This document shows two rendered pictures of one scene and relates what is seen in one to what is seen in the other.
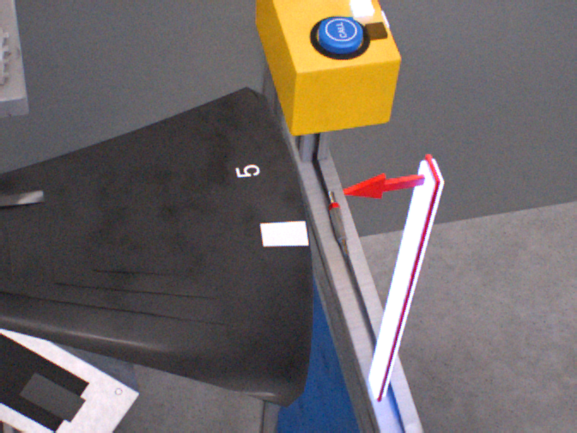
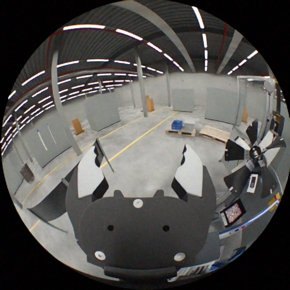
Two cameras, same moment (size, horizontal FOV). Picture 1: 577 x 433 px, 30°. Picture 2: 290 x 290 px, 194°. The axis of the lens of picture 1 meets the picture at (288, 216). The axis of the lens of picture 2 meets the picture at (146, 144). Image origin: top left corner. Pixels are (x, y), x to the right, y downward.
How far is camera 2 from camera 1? 44 cm
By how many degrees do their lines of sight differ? 82
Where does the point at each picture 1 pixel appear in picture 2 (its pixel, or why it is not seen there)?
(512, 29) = not seen: outside the picture
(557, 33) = not seen: outside the picture
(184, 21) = (266, 202)
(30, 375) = (253, 182)
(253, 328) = (265, 191)
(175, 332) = (264, 183)
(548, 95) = not seen: outside the picture
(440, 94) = (256, 233)
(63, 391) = (253, 186)
